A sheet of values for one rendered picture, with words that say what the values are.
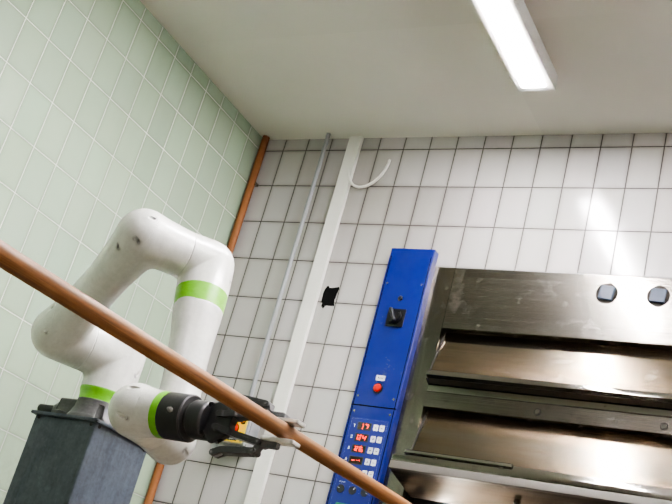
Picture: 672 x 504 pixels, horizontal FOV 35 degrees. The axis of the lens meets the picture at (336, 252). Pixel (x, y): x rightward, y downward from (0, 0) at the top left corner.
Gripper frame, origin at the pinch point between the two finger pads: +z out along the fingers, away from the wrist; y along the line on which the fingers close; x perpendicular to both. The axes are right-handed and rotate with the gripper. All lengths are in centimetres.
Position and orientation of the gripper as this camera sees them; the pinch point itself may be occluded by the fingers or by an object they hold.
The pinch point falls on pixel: (283, 431)
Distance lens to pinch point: 197.7
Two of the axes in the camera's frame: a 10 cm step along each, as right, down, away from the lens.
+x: -4.3, -4.5, -7.8
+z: 8.7, 0.4, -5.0
